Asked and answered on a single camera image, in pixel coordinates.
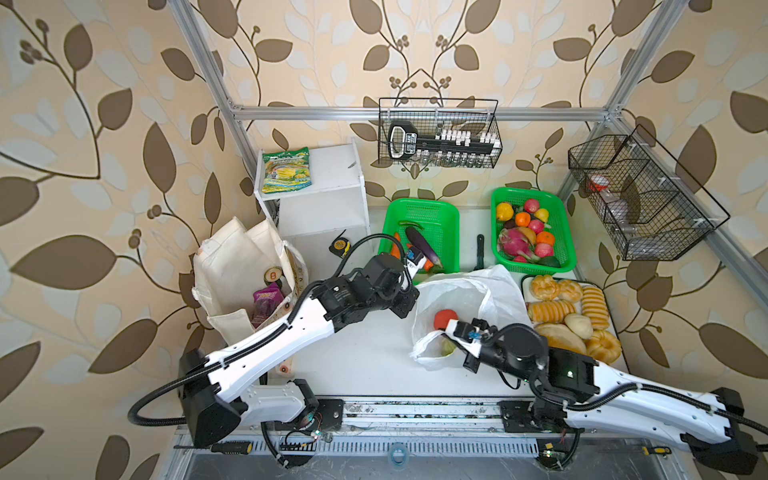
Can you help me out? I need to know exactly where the green cabbage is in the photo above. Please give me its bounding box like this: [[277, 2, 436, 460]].
[[439, 337, 456, 357]]

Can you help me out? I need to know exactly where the red tomato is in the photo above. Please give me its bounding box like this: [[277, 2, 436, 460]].
[[433, 309, 459, 331]]

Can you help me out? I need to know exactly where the white plastic bag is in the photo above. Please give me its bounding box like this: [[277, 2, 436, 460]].
[[409, 265, 532, 371]]

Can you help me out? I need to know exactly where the green white drink can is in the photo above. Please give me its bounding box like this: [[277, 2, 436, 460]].
[[263, 266, 283, 288]]

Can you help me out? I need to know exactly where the purple snack bag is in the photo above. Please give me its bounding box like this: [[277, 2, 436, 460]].
[[251, 282, 284, 329]]

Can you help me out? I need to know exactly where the cream floral tote bag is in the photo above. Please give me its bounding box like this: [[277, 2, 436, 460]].
[[192, 217, 309, 346]]

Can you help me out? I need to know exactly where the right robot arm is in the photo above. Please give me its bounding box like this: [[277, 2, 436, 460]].
[[445, 319, 767, 475]]

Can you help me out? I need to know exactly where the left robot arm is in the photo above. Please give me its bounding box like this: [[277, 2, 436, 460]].
[[127, 234, 426, 447]]

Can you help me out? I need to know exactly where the orange carrot upper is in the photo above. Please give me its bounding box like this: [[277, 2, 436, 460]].
[[390, 232, 402, 260]]

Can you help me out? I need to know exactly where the purple eggplant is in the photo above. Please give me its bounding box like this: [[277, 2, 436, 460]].
[[405, 226, 443, 269]]

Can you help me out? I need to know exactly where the black yellow tape measure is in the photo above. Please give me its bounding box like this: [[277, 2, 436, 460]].
[[329, 230, 351, 259]]

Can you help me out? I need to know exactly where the bread tray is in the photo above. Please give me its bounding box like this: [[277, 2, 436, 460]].
[[521, 275, 628, 372]]

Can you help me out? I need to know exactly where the green vegetable basket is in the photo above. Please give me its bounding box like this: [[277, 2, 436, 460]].
[[382, 198, 460, 274]]

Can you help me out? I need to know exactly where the white shelf rack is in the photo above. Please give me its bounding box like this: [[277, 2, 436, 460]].
[[255, 143, 371, 257]]

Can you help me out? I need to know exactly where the pink dragon fruit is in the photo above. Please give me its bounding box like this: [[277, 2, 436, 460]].
[[497, 229, 539, 262]]

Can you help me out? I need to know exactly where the green fruit basket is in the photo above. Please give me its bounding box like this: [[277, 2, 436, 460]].
[[491, 187, 577, 275]]

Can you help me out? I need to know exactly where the orange fruit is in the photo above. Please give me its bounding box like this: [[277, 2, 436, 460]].
[[514, 211, 531, 228]]

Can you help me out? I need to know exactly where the yellow lemon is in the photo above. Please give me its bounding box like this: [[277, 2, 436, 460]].
[[495, 202, 515, 223]]

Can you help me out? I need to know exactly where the yellow green apple tea bag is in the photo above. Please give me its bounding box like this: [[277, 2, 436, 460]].
[[262, 147, 312, 194]]

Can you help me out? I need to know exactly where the black yellow screwdriver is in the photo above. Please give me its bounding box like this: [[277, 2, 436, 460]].
[[173, 440, 254, 455]]

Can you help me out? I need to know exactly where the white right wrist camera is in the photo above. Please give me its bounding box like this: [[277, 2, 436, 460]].
[[444, 319, 499, 359]]

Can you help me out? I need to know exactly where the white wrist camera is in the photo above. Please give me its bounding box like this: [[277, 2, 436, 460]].
[[405, 250, 427, 277], [444, 319, 499, 359]]

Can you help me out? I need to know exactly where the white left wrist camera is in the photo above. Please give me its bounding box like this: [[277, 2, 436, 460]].
[[405, 250, 427, 277]]

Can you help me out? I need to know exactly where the glazed ring bread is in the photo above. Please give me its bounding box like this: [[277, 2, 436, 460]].
[[585, 330, 622, 364]]

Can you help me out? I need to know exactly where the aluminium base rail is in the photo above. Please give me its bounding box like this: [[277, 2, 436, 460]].
[[173, 394, 679, 460]]

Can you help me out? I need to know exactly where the black wire basket back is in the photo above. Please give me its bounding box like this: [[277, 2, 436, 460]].
[[378, 96, 503, 169]]

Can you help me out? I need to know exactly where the black wire basket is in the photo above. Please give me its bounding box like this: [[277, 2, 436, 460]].
[[568, 124, 731, 262], [378, 96, 503, 169]]

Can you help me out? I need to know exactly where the black wire basket right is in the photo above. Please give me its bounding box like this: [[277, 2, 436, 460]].
[[568, 124, 731, 262]]

